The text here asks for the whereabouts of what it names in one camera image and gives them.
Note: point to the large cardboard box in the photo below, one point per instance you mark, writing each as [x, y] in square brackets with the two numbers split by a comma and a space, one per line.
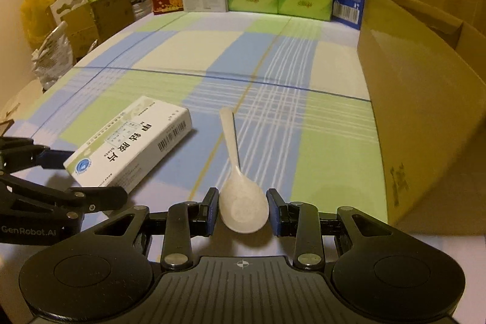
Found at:
[417, 100]

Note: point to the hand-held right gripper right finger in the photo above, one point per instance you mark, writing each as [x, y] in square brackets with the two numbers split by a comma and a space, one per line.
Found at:
[275, 212]

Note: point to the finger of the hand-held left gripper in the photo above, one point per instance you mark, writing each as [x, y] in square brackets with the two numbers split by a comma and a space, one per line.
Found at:
[102, 198]
[57, 159]

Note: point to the yellow plastic bag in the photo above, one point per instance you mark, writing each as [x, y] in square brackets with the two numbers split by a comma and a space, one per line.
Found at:
[38, 5]

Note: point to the white medicine box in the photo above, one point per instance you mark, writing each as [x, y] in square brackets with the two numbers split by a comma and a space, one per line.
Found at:
[129, 145]

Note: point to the tall brown cardboard carton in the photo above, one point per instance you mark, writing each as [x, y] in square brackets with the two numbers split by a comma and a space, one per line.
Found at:
[114, 14]

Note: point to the desktop with checked tablecloth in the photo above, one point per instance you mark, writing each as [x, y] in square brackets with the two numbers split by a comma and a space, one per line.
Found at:
[288, 81]

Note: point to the white plastic spoon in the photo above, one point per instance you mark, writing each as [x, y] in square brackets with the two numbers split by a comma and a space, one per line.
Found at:
[243, 202]

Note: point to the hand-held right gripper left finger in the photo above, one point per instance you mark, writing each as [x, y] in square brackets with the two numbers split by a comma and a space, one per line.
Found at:
[210, 212]

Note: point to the crumpled silver foil bag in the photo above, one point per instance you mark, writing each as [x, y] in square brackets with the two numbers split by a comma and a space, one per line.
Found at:
[53, 56]

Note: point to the small brown cardboard carton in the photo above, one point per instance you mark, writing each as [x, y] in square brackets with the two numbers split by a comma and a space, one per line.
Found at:
[81, 31]

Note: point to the grey striped bag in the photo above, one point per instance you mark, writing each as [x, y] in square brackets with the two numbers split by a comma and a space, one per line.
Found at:
[139, 3]

